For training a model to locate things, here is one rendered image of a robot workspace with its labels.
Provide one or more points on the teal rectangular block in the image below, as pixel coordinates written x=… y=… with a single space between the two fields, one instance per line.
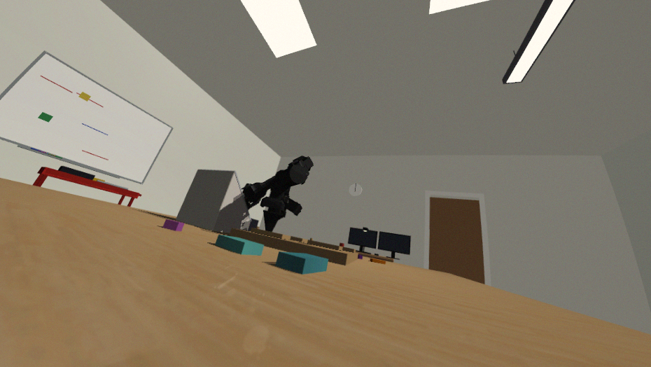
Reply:
x=301 y=263
x=239 y=245

